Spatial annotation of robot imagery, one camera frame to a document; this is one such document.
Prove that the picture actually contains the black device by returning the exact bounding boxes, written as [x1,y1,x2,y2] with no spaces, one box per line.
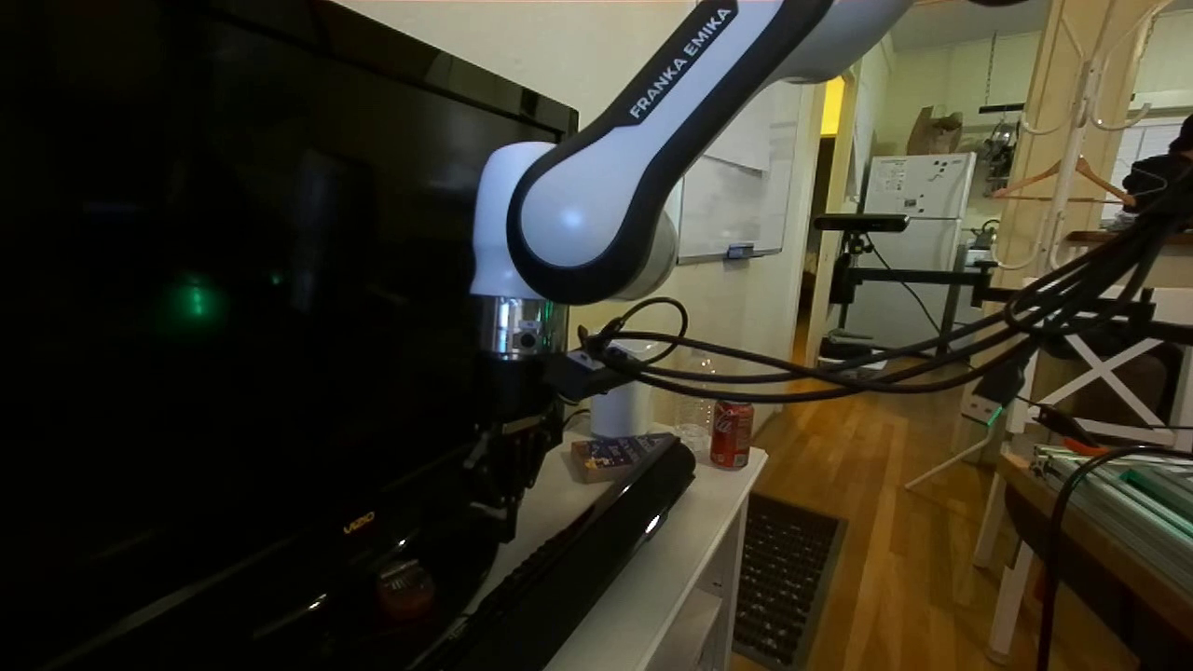
[295,489,516,648]

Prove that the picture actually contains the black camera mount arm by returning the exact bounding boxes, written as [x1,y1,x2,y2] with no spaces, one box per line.
[829,231,1000,310]

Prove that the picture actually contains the aluminium robot mounting platform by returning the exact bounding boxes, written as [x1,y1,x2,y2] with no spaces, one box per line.
[1031,441,1193,563]

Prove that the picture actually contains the black looping cable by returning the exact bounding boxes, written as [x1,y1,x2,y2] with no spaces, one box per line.
[1037,443,1193,671]

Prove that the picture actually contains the white television cabinet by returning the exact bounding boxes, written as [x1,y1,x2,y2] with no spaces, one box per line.
[496,425,772,671]

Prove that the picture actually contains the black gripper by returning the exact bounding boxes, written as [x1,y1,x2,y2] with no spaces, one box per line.
[458,355,573,543]

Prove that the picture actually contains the red soda can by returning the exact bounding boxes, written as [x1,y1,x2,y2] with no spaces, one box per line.
[710,394,758,473]

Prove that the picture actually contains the long black soundbar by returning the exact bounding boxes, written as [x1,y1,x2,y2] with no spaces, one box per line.
[406,433,703,671]

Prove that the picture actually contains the black stereo camera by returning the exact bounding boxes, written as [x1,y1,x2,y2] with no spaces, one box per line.
[812,209,910,238]

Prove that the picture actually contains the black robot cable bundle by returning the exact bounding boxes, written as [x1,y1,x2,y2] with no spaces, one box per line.
[557,161,1193,405]

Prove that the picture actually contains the black flat screen television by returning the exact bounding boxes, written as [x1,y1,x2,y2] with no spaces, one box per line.
[0,0,583,671]

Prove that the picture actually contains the white wall board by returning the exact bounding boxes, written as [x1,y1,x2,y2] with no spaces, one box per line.
[674,117,799,263]

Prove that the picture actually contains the white refrigerator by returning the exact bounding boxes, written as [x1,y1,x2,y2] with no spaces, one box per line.
[842,149,982,358]

